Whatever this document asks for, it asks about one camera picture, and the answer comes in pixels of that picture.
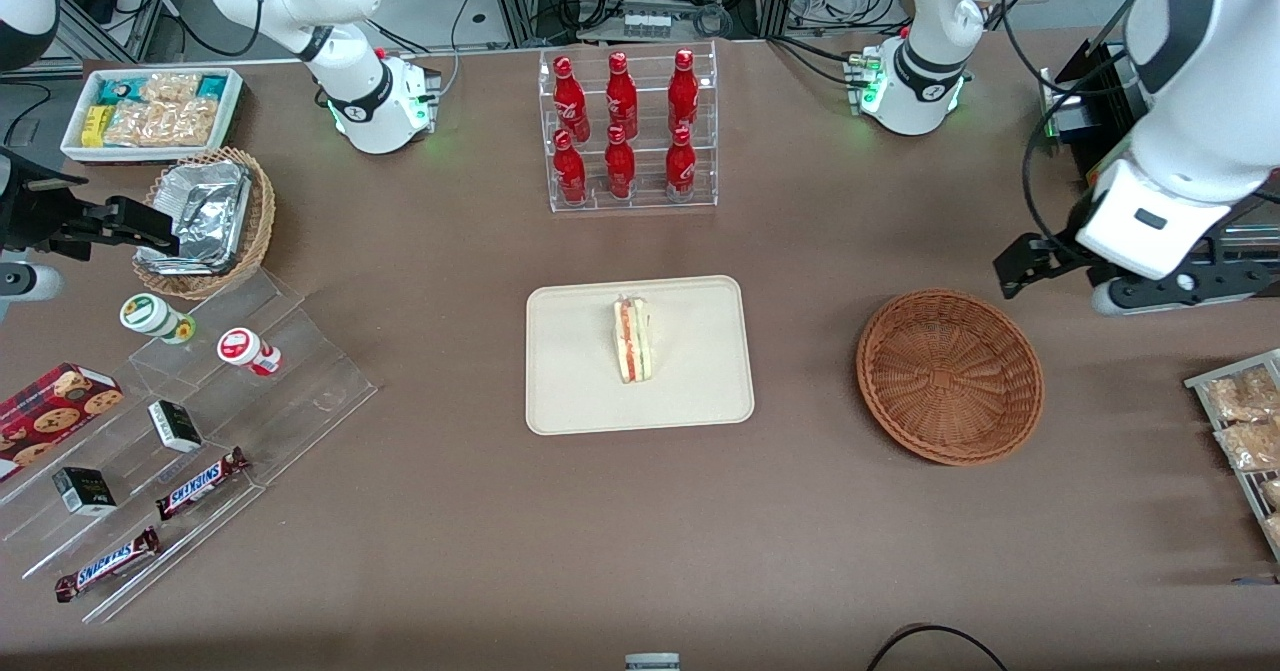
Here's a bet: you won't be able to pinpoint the black hot food warmer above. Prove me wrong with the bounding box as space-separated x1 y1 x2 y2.
1055 39 1280 302

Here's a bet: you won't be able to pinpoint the red lidded white cup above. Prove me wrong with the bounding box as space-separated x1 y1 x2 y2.
217 328 283 378

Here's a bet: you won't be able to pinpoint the black cable loop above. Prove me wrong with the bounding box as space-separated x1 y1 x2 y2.
865 623 1011 671

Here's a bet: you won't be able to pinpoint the clear bag of crackers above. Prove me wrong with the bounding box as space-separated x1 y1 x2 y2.
105 73 220 148

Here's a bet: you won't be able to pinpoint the grey box with green light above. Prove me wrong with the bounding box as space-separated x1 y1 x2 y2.
1038 66 1098 143

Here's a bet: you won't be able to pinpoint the triangle sandwich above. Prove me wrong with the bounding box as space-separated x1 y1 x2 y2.
612 294 654 384

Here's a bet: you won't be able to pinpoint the round brown wicker basket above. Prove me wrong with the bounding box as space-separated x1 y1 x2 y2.
856 288 1045 467

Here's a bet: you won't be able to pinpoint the light wicker basket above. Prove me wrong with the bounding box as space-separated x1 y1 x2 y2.
133 147 276 300

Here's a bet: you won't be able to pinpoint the green lidded white cup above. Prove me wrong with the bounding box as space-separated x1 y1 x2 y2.
120 293 197 346

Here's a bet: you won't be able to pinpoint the red cola bottle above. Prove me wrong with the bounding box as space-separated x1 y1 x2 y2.
553 56 591 140
665 126 698 203
667 48 700 134
604 125 637 201
553 129 589 205
605 51 639 138

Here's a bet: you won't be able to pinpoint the clear acrylic bottle rack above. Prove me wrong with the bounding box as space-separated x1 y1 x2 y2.
538 41 719 214

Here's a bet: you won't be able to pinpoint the red chocolate chip cookie box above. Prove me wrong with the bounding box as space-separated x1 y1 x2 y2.
0 363 126 483

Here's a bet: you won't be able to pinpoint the stacked aluminium foil containers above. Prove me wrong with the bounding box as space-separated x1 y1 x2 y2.
140 161 252 275

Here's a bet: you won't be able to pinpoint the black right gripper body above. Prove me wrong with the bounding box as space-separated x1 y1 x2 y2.
0 146 90 254

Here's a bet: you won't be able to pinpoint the tray of wrapped pastries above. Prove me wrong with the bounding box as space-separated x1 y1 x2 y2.
1185 349 1280 562

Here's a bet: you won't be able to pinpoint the clear acrylic stepped shelf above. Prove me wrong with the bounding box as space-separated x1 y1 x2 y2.
0 268 379 624

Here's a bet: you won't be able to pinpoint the white rectangular snack bin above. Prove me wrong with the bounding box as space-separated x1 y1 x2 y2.
60 68 244 165

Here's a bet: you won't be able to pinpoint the beige plastic tray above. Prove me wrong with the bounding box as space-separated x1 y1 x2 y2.
525 275 755 437

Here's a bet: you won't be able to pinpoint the Snickers chocolate bar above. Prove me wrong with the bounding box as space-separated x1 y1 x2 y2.
55 527 161 603
155 448 251 522

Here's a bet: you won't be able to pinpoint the small black box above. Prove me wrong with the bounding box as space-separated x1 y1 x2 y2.
148 400 204 454
52 467 118 518

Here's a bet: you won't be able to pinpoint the clear bag of fried snacks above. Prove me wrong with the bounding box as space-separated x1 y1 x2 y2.
1214 421 1280 473
1204 366 1280 423

